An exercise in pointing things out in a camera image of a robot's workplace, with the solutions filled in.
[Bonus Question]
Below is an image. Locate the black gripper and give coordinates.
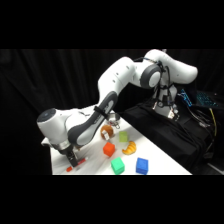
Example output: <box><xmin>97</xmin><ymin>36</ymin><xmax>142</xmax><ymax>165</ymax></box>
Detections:
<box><xmin>58</xmin><ymin>145</ymin><xmax>80</xmax><ymax>168</ymax></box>

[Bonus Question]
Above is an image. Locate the red and white pen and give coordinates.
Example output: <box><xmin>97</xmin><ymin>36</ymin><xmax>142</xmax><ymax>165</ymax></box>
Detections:
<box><xmin>65</xmin><ymin>156</ymin><xmax>89</xmax><ymax>173</ymax></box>

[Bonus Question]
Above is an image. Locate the orange red cube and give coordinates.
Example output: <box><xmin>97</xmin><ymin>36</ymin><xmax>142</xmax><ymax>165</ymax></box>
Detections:
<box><xmin>102</xmin><ymin>142</ymin><xmax>116</xmax><ymax>158</ymax></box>

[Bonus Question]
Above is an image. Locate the round brown toy with tag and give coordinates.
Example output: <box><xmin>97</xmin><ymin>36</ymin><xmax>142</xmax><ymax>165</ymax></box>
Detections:
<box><xmin>100</xmin><ymin>124</ymin><xmax>115</xmax><ymax>141</ymax></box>

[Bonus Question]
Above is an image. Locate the light green cube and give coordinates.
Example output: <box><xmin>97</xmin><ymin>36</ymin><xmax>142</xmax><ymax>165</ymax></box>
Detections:
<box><xmin>118</xmin><ymin>130</ymin><xmax>130</xmax><ymax>143</ymax></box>

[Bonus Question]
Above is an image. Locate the toy croissant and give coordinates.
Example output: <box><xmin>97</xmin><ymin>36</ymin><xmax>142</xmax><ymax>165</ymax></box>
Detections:
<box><xmin>121</xmin><ymin>140</ymin><xmax>138</xmax><ymax>156</ymax></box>

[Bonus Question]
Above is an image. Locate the blue cube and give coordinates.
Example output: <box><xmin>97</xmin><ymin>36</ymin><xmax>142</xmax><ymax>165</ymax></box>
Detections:
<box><xmin>135</xmin><ymin>157</ymin><xmax>149</xmax><ymax>175</ymax></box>

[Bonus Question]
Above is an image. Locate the black curtain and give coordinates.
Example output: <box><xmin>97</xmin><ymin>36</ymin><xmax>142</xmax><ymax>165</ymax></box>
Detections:
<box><xmin>0</xmin><ymin>49</ymin><xmax>224</xmax><ymax>176</ymax></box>

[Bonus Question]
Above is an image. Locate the black covered robot stand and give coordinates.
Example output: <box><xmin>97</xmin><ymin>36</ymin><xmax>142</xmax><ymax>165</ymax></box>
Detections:
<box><xmin>119</xmin><ymin>99</ymin><xmax>216</xmax><ymax>175</ymax></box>

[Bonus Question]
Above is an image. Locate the blue lit keyboard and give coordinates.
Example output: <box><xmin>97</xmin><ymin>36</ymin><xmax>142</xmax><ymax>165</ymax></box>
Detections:
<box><xmin>195</xmin><ymin>91</ymin><xmax>222</xmax><ymax>108</ymax></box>

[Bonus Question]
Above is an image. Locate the blue cable bundle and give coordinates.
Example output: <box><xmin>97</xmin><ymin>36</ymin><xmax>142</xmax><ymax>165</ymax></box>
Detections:
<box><xmin>177</xmin><ymin>88</ymin><xmax>195</xmax><ymax>108</ymax></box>

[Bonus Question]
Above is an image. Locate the yellow cable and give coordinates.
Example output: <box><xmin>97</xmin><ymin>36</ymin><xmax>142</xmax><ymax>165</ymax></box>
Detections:
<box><xmin>209</xmin><ymin>107</ymin><xmax>218</xmax><ymax>138</ymax></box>

